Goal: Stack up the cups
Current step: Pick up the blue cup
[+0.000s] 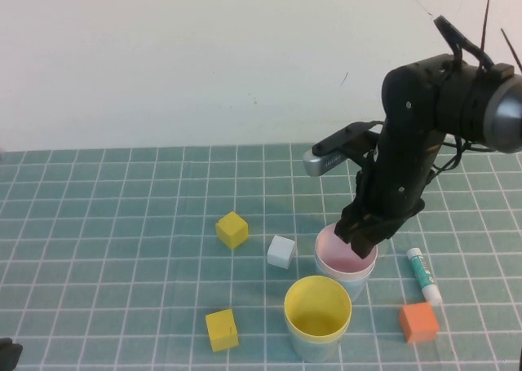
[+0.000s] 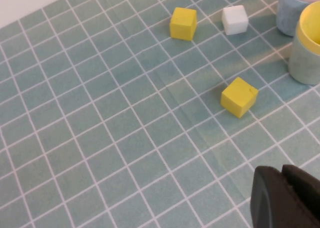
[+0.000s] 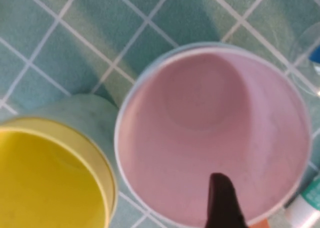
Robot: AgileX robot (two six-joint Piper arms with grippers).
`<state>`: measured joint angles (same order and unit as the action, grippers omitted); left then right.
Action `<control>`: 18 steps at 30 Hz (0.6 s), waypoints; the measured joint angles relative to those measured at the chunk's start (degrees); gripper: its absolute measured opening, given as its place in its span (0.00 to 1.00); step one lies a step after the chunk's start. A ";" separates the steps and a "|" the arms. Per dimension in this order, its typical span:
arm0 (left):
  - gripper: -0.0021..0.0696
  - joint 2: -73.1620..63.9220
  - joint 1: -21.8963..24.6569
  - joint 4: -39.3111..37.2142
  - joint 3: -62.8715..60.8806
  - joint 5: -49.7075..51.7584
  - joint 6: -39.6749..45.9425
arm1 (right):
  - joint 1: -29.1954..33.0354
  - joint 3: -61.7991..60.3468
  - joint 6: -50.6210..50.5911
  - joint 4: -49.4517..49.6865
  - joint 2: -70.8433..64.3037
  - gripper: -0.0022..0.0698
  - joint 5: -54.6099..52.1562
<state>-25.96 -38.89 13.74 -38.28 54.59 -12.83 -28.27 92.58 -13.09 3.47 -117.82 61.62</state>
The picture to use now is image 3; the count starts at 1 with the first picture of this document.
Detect green plastic cup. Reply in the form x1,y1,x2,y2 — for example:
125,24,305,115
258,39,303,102
12,93,122,188

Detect green white-grid tablecloth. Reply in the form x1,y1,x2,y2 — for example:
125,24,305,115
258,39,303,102
0,0,320,228

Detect yellow plastic cup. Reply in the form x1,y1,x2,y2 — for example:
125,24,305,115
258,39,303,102
0,116,119,228

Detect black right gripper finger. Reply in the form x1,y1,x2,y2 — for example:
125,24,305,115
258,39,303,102
204,172,249,228

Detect light blue plastic cup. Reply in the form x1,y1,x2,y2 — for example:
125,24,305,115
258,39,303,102
113,42,313,228

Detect green white glue stick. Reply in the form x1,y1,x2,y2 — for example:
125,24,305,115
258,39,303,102
284,174,320,228

